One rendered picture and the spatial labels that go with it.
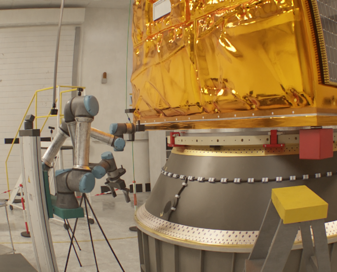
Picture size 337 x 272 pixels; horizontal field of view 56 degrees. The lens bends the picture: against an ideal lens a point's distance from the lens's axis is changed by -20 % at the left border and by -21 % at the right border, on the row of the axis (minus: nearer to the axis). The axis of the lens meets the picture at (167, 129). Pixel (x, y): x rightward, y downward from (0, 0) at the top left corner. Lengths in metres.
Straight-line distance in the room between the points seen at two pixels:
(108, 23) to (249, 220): 8.99
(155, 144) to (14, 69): 4.40
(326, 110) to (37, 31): 8.73
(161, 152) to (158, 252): 7.53
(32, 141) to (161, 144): 7.67
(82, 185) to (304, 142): 1.17
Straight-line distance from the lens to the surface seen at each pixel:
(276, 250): 1.09
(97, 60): 10.06
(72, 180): 2.06
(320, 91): 1.63
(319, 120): 1.61
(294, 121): 1.70
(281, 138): 1.95
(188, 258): 2.05
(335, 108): 1.74
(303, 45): 1.64
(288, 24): 1.69
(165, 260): 2.23
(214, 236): 1.91
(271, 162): 1.96
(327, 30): 1.73
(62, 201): 2.15
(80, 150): 2.06
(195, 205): 2.07
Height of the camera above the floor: 1.76
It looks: level
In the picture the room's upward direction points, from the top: 2 degrees counter-clockwise
